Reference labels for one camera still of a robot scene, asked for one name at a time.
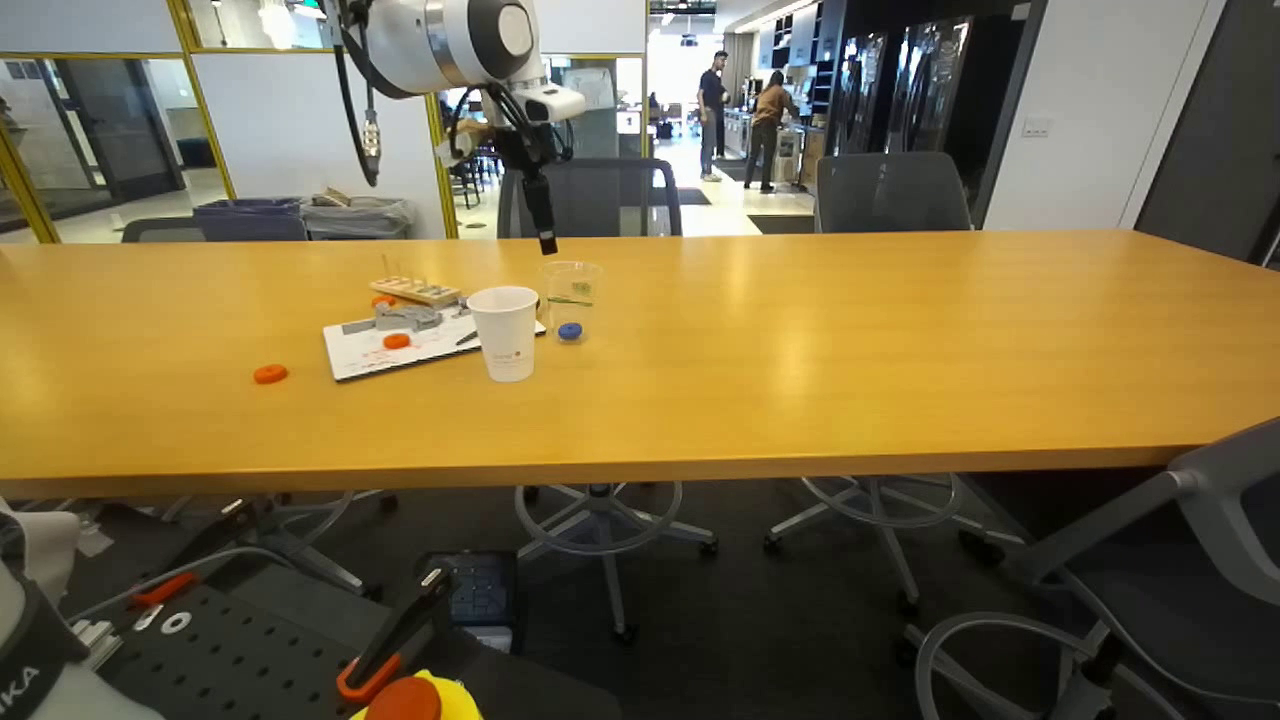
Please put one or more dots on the grey foreground office chair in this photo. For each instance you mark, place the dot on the grey foreground office chair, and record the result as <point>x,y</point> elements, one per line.
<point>1178,569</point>

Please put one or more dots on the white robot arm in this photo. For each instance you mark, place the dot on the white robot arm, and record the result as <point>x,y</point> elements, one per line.
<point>477,45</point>

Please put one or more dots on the white board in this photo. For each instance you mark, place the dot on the white board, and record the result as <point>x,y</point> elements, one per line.
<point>376,346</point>

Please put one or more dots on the clear plastic cup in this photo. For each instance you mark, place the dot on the clear plastic cup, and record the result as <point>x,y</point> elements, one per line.
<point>566,294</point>

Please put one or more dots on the dark office chair left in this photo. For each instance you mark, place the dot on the dark office chair left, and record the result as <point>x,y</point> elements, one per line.
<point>595,198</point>

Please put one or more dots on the grey office chair base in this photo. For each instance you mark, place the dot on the grey office chair base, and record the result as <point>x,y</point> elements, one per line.
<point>595,520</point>

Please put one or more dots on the white plastic cup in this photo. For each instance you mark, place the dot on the white plastic cup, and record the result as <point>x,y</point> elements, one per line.
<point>507,322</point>

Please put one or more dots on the dark office chair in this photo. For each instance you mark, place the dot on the dark office chair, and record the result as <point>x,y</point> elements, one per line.
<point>595,198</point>
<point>889,194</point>

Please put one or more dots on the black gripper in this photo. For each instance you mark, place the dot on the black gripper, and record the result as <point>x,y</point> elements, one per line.
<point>524,131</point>

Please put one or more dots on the orange handled tool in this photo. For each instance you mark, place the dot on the orange handled tool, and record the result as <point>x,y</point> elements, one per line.
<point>394,642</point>

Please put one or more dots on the dark office chair right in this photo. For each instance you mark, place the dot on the dark office chair right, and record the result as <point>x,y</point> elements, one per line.
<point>889,194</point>

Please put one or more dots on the orange ring block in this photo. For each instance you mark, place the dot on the orange ring block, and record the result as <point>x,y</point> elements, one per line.
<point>271,374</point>
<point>398,340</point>

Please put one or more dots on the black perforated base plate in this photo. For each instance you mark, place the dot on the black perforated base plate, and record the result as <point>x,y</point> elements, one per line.
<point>253,652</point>

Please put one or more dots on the yellow emergency stop button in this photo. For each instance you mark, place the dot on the yellow emergency stop button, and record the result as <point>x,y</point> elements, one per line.
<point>422,696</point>

